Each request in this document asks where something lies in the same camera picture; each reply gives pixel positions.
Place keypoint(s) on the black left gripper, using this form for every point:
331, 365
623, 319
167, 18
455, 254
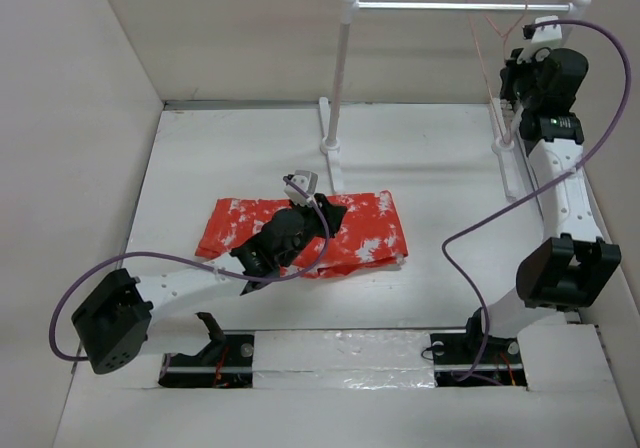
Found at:
333, 213

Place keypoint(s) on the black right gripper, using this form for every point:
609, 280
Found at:
511, 68

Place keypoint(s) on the red white tie-dye trousers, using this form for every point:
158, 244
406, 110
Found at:
371, 235

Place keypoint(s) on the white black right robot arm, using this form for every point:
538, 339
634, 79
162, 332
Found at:
573, 264

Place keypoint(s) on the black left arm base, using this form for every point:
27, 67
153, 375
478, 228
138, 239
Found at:
225, 362

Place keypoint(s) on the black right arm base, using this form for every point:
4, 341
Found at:
462, 358

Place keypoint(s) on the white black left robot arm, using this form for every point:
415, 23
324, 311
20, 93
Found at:
114, 322

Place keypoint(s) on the white clothes rack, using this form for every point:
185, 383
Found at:
503, 145

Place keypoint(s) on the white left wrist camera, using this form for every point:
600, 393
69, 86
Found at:
300, 187

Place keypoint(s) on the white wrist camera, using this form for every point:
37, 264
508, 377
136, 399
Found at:
300, 187
541, 40

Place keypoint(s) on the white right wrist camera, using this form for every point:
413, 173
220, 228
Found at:
541, 40

